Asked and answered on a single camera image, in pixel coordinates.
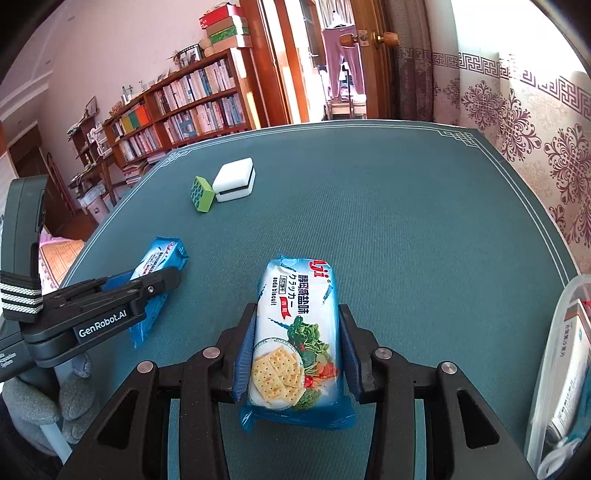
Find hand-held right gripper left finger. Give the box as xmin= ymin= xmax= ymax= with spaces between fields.
xmin=58 ymin=302 xmax=259 ymax=480

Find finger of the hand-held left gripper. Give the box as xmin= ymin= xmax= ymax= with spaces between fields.
xmin=44 ymin=266 xmax=182 ymax=320

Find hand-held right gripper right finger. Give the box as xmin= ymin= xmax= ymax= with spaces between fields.
xmin=337 ymin=304 xmax=539 ymax=480

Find blue cracker packet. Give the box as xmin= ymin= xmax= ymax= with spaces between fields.
xmin=239 ymin=255 xmax=357 ymax=432
xmin=99 ymin=236 xmax=191 ymax=349

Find clear plastic container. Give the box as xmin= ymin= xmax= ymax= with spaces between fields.
xmin=524 ymin=274 xmax=591 ymax=480

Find white cotton swab bag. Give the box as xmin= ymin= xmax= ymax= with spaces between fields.
xmin=542 ymin=438 xmax=586 ymax=480

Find blue knitted cloth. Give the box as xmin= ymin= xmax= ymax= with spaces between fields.
xmin=551 ymin=422 xmax=591 ymax=450

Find person's left hand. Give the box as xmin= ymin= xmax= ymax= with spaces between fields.
xmin=0 ymin=353 xmax=95 ymax=457

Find bed with bamboo mat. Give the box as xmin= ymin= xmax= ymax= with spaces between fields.
xmin=37 ymin=231 xmax=88 ymax=291

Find cluttered wooden rack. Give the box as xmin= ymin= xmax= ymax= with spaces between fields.
xmin=68 ymin=111 xmax=117 ymax=190

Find green patterned small box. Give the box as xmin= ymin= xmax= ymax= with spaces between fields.
xmin=189 ymin=175 xmax=216 ymax=214

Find white rectangular block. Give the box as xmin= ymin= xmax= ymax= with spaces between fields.
xmin=212 ymin=157 xmax=257 ymax=204

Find low wooden bookshelf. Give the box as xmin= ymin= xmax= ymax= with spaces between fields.
xmin=102 ymin=102 xmax=163 ymax=169

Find teal table mat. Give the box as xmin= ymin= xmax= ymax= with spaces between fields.
xmin=60 ymin=121 xmax=583 ymax=480

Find tall wooden bookshelf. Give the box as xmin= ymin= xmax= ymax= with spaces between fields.
xmin=143 ymin=46 xmax=260 ymax=155

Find white and blue medicine box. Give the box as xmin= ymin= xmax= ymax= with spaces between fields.
xmin=547 ymin=299 xmax=591 ymax=439

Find beige box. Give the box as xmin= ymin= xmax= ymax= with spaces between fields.
xmin=210 ymin=34 xmax=254 ymax=49

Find green gift box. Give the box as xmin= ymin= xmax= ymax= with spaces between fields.
xmin=205 ymin=18 xmax=250 ymax=38

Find red gift box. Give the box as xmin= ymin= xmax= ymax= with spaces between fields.
xmin=199 ymin=4 xmax=243 ymax=28

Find wooden door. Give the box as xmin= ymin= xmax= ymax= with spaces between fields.
xmin=339 ymin=0 xmax=400 ymax=121

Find pink pants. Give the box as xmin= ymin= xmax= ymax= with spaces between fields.
xmin=322 ymin=23 xmax=365 ymax=100

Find light patterned curtain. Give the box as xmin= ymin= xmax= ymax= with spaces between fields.
xmin=431 ymin=0 xmax=591 ymax=273

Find dark brown curtain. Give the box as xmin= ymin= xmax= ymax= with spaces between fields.
xmin=385 ymin=0 xmax=435 ymax=123

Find picture frame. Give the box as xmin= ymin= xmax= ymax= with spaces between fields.
xmin=178 ymin=45 xmax=204 ymax=68

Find wooden door frame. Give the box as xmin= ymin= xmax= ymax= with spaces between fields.
xmin=240 ymin=0 xmax=328 ymax=127

